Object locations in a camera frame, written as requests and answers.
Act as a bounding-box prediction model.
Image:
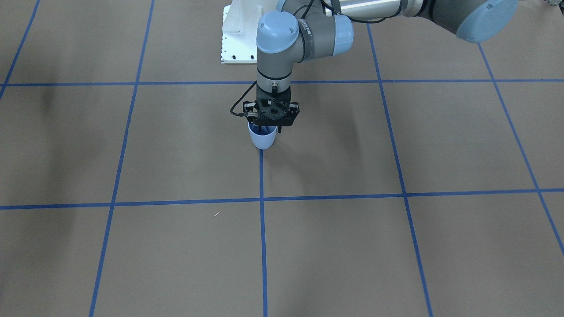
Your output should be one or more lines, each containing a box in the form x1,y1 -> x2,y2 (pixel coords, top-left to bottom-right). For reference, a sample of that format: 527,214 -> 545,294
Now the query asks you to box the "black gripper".
243,88 -> 300,128

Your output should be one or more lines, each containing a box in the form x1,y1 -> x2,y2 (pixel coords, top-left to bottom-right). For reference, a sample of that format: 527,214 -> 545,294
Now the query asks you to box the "blue plastic cup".
248,123 -> 278,150

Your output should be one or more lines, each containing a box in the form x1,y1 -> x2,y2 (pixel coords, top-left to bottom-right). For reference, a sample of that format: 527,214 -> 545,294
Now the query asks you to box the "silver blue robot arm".
231,0 -> 518,129

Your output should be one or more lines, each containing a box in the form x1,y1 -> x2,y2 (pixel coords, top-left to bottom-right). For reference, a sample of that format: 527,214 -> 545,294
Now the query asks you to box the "brown paper table cover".
1,0 -> 563,317

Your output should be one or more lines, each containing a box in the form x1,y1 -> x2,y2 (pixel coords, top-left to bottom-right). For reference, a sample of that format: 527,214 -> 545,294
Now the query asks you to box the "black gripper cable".
230,80 -> 259,118

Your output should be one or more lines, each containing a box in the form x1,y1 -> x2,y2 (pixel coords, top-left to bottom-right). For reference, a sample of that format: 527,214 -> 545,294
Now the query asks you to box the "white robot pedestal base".
220,0 -> 267,64

